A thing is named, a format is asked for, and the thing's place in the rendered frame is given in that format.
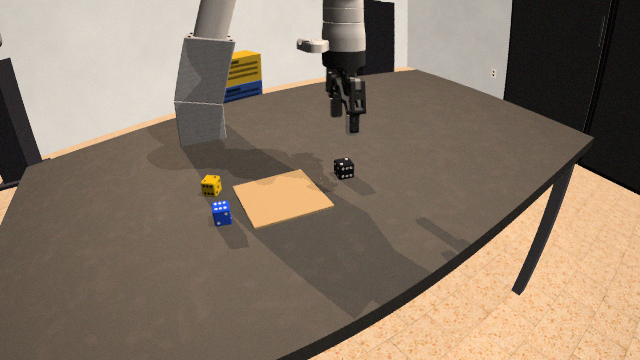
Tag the tan square mat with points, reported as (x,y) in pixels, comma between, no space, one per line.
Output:
(281,198)

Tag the blue die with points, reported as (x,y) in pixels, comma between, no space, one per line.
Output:
(221,213)

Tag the yellow die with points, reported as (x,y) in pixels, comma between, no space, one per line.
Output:
(211,186)

